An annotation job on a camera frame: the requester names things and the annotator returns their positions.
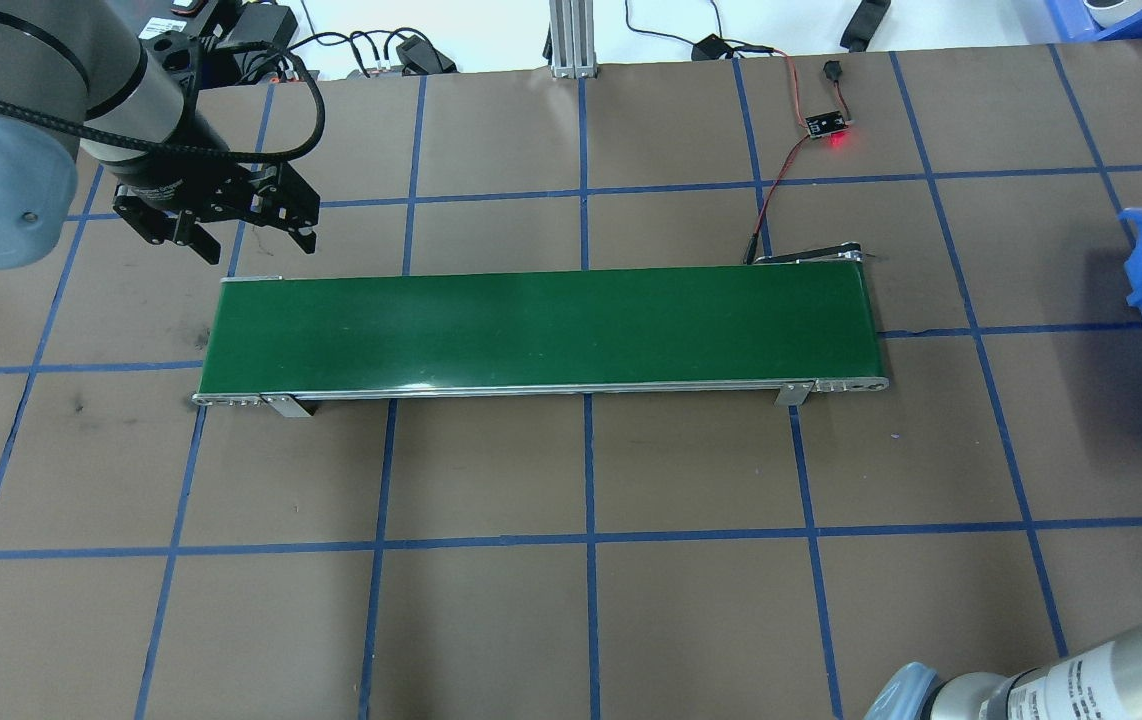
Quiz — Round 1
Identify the black power adapter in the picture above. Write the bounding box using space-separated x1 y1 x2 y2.
839 0 892 51
231 3 300 63

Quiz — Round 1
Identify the black power plug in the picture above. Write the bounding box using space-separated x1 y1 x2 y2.
396 35 457 76

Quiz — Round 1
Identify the green belt conveyor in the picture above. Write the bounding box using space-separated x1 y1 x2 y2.
191 255 892 419

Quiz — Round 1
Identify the black barrel connector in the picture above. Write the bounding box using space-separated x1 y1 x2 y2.
821 60 857 121

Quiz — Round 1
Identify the blue bin with pipe fittings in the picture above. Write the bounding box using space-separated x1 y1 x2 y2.
1046 0 1142 43

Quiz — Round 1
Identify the white mug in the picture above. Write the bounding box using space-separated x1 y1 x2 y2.
1081 0 1142 29

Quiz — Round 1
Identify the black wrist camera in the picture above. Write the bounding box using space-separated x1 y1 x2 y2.
136 28 232 96

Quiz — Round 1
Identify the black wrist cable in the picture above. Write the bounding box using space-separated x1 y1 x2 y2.
0 40 327 166

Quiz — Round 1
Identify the aluminium profile post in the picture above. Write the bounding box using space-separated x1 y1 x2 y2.
546 0 600 79

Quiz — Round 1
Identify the red black conveyor cable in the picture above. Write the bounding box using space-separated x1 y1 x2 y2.
743 130 817 266

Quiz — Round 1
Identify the thin orange red wire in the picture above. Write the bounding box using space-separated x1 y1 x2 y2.
726 42 822 123

